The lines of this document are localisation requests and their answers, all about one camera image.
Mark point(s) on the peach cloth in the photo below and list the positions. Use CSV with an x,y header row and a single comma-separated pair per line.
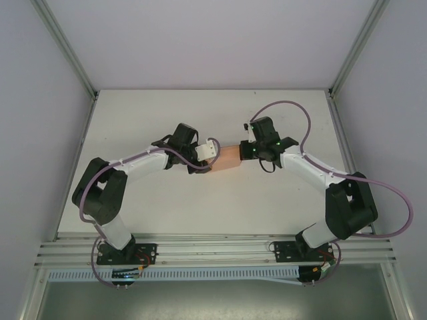
x,y
228,158

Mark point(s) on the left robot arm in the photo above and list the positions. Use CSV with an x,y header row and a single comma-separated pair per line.
x,y
103,196

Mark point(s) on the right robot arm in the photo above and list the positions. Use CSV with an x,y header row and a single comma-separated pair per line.
x,y
350,206

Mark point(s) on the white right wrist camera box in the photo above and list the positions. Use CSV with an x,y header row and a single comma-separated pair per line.
x,y
249,136

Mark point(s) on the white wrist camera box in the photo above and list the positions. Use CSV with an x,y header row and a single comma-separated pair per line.
x,y
249,136
208,150

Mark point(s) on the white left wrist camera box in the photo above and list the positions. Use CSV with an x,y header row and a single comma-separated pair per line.
x,y
208,150

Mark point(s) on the aluminium table side rail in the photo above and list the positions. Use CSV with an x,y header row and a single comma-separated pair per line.
x,y
347,140
78,140

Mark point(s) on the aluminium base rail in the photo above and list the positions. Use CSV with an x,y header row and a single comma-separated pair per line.
x,y
213,246

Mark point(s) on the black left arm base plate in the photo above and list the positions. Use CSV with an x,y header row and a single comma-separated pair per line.
x,y
150,250

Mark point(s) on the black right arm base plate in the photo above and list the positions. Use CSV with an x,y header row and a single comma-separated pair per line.
x,y
283,253

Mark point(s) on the aluminium frame post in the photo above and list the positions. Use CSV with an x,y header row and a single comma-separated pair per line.
x,y
66,46
358,46

